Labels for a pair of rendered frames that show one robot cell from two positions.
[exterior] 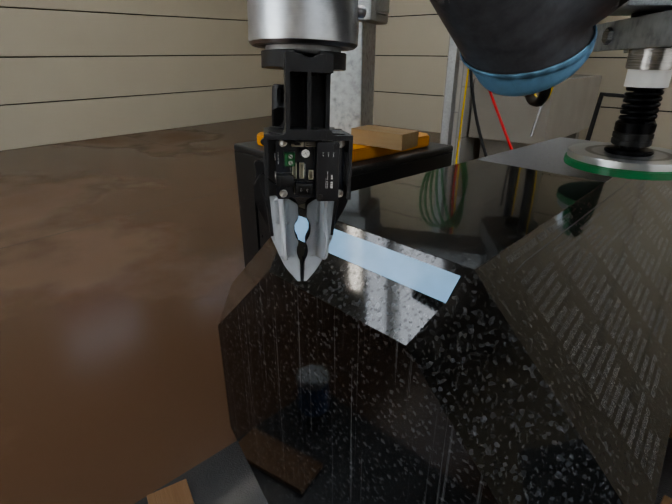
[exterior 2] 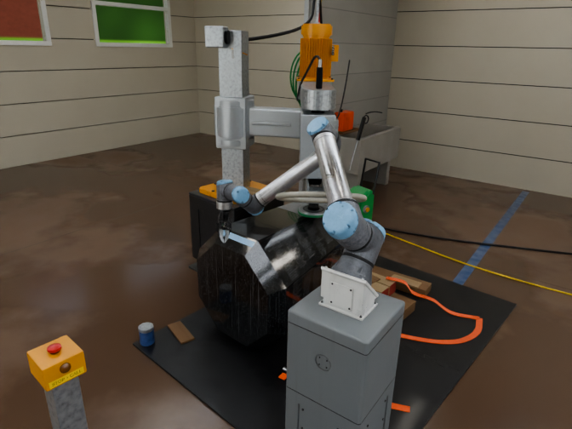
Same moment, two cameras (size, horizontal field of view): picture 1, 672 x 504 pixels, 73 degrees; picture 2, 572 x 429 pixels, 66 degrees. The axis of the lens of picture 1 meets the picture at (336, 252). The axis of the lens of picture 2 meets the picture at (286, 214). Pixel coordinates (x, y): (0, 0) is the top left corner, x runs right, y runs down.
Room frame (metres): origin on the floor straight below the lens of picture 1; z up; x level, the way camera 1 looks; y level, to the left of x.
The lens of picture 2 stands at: (-1.99, -0.08, 1.94)
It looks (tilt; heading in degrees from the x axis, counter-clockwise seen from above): 21 degrees down; 354
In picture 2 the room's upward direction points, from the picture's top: 1 degrees clockwise
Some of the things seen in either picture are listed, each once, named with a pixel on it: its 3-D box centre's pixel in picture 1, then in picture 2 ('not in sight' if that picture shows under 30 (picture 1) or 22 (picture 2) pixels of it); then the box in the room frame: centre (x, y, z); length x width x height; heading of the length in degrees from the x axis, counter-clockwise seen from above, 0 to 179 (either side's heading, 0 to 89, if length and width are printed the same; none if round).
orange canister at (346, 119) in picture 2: not in sight; (346, 119); (4.17, -1.53, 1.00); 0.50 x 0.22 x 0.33; 138
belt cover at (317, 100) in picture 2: not in sight; (316, 95); (1.23, -0.61, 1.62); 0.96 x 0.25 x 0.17; 173
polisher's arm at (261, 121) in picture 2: not in sight; (258, 121); (1.67, -0.22, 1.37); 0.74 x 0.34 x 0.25; 73
